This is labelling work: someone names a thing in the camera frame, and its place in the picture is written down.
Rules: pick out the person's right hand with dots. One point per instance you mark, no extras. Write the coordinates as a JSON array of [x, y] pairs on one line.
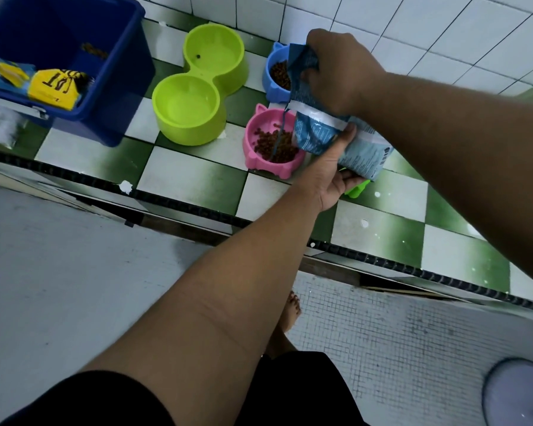
[[344, 70]]

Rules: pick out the person's left hand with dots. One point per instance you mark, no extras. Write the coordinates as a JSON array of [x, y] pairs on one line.
[[326, 184]]

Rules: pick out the person's right fingers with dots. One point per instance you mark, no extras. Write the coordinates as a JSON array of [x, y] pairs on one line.
[[311, 82]]

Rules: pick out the person's left thumb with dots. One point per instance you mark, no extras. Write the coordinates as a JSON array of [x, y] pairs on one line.
[[344, 141]]

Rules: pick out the blue cat food bag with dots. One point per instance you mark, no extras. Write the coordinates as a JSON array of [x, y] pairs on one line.
[[366, 153]]

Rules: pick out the person's right forearm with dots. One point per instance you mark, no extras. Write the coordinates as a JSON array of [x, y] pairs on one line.
[[471, 150]]

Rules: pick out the person's left forearm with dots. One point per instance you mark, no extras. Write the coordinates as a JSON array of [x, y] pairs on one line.
[[213, 297]]

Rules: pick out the brown kibble in blue bowl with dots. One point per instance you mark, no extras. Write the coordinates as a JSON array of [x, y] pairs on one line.
[[280, 73]]

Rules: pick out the blue cat-shaped bowl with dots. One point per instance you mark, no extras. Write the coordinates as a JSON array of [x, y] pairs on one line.
[[268, 86]]

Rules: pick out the small green plastic bowl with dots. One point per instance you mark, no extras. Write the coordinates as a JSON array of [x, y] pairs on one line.
[[357, 189]]

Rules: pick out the brown kibble in pink bowl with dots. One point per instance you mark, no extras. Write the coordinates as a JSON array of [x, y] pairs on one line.
[[266, 144]]

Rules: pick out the pink cat-shaped bowl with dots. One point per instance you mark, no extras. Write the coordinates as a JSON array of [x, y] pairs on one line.
[[260, 159]]

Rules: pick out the lime green double bowl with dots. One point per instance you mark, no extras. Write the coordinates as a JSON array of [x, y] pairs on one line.
[[195, 84]]

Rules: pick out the person's bare foot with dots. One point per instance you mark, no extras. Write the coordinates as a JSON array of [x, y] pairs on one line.
[[288, 317]]

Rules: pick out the black sliding door track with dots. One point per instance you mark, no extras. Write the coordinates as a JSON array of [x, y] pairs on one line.
[[168, 200]]

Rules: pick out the blue plastic bin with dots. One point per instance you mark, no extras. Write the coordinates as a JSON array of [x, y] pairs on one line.
[[115, 84]]

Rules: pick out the loose brown kibble in bin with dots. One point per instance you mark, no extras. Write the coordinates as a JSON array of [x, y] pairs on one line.
[[94, 50]]

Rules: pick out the yellow striped packet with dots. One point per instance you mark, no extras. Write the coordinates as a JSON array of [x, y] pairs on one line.
[[53, 88]]

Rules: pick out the black shorts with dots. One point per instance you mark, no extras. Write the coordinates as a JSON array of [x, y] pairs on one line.
[[293, 394]]

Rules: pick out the light blue packet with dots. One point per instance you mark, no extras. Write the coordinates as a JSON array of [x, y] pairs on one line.
[[4, 73]]

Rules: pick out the pale lavender slipper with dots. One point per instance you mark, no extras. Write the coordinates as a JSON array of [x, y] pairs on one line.
[[519, 394]]

